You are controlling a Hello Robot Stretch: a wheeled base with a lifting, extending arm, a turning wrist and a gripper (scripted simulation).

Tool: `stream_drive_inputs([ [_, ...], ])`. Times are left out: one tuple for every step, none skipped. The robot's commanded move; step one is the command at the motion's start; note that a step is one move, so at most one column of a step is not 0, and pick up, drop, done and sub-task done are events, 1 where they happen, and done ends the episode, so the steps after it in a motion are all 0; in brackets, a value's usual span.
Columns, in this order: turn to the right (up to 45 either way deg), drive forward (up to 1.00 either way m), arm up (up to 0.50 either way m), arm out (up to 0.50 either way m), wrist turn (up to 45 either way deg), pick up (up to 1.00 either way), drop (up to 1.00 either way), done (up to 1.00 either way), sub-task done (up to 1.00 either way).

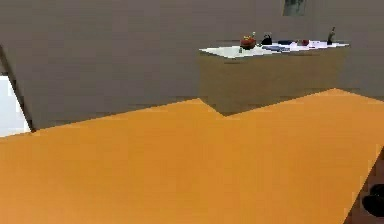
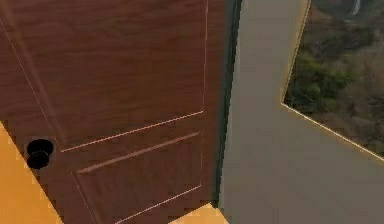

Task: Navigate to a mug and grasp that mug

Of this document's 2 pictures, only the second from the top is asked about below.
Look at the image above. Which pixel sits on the brown wooden room door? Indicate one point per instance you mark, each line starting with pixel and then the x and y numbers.
pixel 133 73

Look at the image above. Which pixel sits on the framed landscape picture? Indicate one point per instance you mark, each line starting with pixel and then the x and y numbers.
pixel 336 76

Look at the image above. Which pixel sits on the black round door knob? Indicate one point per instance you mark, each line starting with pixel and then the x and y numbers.
pixel 39 153

